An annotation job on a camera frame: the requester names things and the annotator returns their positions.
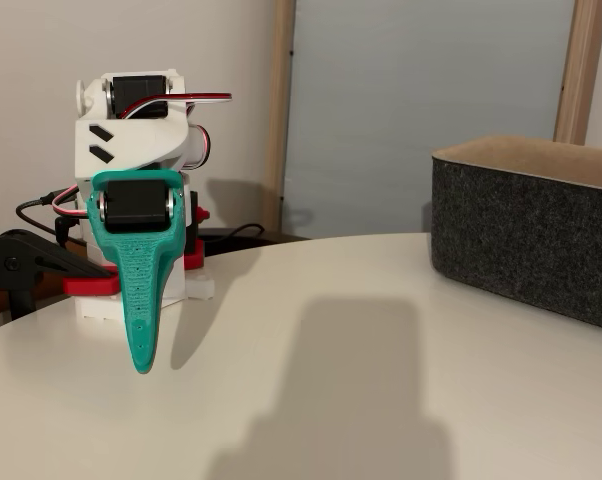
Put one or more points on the teal gripper black servo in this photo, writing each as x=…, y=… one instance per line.
x=136, y=206

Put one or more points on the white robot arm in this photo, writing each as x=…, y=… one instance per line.
x=131, y=145

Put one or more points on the grey felt box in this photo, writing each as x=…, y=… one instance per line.
x=521, y=240

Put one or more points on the frosted pale panel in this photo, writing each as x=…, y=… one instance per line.
x=406, y=100

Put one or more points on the light wooden frame post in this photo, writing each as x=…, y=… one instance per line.
x=578, y=75
x=278, y=125

